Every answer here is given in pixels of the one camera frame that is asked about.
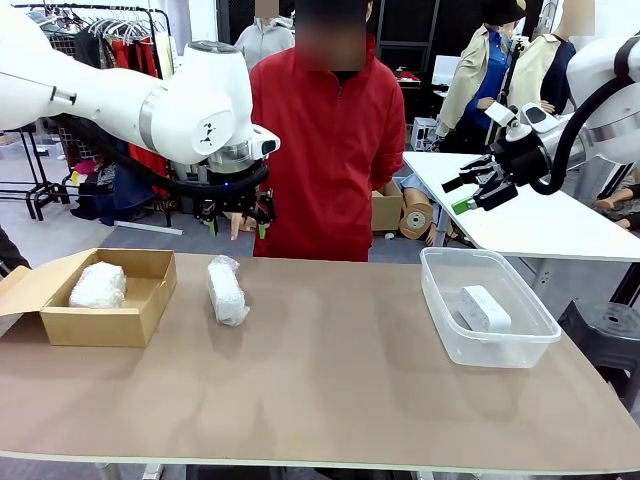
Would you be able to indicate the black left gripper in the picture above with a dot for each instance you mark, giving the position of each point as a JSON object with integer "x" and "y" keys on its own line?
{"x": 235, "y": 200}

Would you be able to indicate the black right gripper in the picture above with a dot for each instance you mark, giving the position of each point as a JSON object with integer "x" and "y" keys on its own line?
{"x": 525, "y": 160}

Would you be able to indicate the unwrapped white clock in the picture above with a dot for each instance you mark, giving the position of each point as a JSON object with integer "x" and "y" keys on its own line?
{"x": 482, "y": 307}

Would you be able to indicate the wide bubble-wrapped clock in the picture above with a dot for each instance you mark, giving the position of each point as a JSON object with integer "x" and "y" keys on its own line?
{"x": 97, "y": 287}

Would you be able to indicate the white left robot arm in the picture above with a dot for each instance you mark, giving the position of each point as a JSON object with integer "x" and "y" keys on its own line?
{"x": 100, "y": 100}

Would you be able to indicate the narrow bubble-wrapped clock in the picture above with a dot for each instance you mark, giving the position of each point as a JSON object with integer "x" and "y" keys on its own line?
{"x": 225, "y": 292}

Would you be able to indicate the grey storage bin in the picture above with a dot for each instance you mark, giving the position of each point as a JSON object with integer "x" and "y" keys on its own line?
{"x": 187, "y": 205}

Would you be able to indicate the black clothes rack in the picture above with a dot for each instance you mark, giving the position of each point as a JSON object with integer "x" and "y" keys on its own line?
{"x": 167, "y": 210}

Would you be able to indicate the brown paper spool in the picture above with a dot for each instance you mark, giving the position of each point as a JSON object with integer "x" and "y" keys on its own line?
{"x": 416, "y": 215}

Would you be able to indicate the white table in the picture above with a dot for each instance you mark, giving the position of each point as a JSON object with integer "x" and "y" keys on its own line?
{"x": 550, "y": 235}

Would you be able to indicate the white metal bar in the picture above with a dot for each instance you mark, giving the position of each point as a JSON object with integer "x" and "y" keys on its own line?
{"x": 150, "y": 227}

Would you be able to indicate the red hanging dress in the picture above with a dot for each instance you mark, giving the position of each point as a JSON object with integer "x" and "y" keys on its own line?
{"x": 145, "y": 165}

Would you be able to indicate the mannequin beige jacket blue shirt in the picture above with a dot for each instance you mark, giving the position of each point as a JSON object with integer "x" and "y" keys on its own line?
{"x": 480, "y": 75}

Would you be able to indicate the person in red jacket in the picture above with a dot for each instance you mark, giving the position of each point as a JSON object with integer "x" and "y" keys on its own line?
{"x": 325, "y": 150}

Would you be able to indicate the black tripod stand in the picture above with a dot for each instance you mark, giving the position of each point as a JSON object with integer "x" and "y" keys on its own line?
{"x": 515, "y": 70}

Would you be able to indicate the white rectangular panel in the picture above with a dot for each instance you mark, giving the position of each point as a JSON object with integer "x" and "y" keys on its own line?
{"x": 446, "y": 70}

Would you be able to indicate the mannequin beige jacket navy shirt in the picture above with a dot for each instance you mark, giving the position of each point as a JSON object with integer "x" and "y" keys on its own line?
{"x": 545, "y": 75}

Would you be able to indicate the clothes pile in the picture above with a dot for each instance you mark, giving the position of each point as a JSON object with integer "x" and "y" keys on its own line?
{"x": 110, "y": 200}

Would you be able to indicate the lying bare mannequin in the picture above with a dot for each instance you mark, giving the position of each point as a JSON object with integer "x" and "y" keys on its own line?
{"x": 620, "y": 202}

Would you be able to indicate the clear plastic container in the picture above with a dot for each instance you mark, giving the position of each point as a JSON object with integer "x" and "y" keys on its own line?
{"x": 500, "y": 355}

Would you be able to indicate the mannequin in grey hoodie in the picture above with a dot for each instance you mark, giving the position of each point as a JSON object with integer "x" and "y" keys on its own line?
{"x": 265, "y": 40}

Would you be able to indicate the brown cardboard box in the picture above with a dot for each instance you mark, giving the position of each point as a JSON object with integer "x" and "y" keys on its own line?
{"x": 100, "y": 327}

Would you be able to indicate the black plastic stool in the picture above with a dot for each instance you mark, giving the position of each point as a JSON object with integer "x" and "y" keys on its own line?
{"x": 605, "y": 335}

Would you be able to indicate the black hanging garment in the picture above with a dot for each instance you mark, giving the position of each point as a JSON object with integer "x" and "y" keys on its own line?
{"x": 95, "y": 50}

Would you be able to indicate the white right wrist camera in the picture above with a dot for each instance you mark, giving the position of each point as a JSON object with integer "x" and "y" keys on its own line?
{"x": 500, "y": 114}

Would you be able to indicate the white table frame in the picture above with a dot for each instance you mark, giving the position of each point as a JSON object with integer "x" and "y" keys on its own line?
{"x": 152, "y": 472}

